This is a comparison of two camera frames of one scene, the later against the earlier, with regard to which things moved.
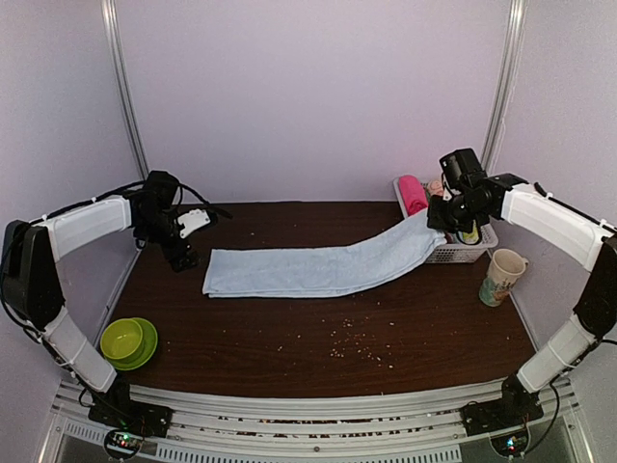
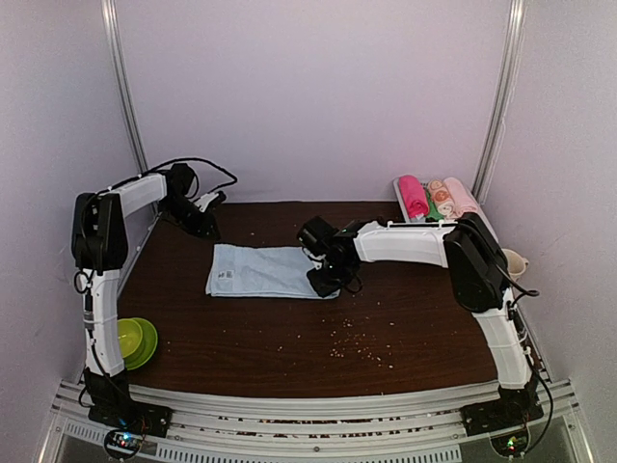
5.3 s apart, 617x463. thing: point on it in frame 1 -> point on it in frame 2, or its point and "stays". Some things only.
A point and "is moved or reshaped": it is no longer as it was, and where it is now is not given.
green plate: [146, 348] stays
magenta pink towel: [415, 195] stays
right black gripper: [436, 220] -> [323, 288]
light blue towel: [258, 272] is moved or reshaped
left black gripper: [182, 262] -> [204, 225]
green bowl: [120, 339] stays
